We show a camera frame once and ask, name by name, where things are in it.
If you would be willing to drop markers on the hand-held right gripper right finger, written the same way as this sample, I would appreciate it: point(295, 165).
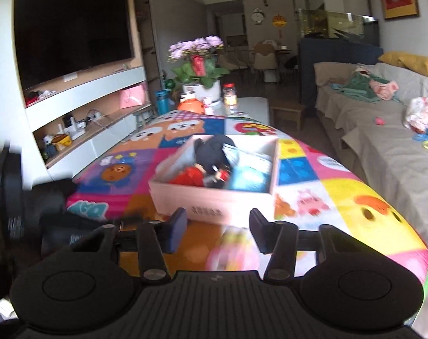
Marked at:
point(258, 229)

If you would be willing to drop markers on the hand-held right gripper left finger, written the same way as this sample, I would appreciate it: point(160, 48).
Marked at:
point(178, 229)

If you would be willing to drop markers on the pink plush toy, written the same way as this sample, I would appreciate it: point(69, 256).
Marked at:
point(231, 250)

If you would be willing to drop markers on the white cardboard box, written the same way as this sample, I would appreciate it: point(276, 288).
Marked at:
point(214, 204)

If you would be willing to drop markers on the black plush toy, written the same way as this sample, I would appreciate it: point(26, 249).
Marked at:
point(214, 152)

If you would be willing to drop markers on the wooden desktop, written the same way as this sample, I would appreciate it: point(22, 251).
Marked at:
point(194, 243)

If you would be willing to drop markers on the light blue packet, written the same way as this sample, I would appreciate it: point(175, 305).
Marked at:
point(249, 176)

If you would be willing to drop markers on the red plush toy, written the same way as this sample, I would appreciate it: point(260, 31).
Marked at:
point(189, 176)

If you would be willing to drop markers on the yellow box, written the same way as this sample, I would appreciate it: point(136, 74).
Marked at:
point(62, 142)

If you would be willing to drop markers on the small red toy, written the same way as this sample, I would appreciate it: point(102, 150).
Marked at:
point(223, 176)

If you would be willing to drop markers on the white router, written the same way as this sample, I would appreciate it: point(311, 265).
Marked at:
point(74, 127)

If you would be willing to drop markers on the colourful cartoon mat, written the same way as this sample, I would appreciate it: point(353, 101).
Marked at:
point(341, 197)

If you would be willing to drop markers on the white coffee table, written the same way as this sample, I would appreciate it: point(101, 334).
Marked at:
point(252, 107)

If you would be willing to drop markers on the wooden stool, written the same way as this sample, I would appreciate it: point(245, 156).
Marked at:
point(288, 111)

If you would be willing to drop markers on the orange round toy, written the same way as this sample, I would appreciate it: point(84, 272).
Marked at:
point(191, 105)

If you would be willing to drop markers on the blue water bottle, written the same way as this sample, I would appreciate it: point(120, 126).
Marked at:
point(161, 102)

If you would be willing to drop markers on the white TV cabinet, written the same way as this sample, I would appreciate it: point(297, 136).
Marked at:
point(104, 83)

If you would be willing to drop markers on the red-lidded jar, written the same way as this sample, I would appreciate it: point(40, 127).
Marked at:
point(230, 99)

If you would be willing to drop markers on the pink paper bag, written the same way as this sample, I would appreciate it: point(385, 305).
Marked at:
point(132, 97)

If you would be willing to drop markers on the beige covered sofa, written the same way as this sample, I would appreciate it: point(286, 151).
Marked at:
point(387, 155)

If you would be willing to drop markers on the small pink toy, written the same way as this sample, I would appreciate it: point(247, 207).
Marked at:
point(379, 121)

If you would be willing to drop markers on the potted purple flower plant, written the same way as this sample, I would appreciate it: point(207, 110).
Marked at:
point(198, 63)

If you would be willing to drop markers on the green cloth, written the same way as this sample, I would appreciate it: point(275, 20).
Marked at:
point(357, 90)

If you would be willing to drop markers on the beige dining chair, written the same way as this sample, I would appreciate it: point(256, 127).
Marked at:
point(265, 58)

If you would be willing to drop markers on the black television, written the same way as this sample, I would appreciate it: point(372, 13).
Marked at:
point(73, 31)

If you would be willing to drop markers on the pink garment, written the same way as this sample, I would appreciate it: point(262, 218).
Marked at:
point(385, 90)

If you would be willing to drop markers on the blue toy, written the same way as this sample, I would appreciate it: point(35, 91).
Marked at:
point(423, 135)

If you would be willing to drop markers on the dark blue cabinet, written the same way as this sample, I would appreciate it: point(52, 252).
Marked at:
point(334, 51)

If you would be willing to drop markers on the white pink cloth bundle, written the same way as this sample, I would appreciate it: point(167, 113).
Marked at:
point(424, 113)

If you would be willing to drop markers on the orange hanging ornament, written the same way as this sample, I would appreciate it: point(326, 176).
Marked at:
point(279, 21)

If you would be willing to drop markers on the glass fish tank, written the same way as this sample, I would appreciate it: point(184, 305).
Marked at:
point(337, 24)

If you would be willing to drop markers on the yellow cushion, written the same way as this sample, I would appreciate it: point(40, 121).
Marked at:
point(411, 61)

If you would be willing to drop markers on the white wall clock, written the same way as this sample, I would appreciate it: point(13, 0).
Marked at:
point(257, 16)

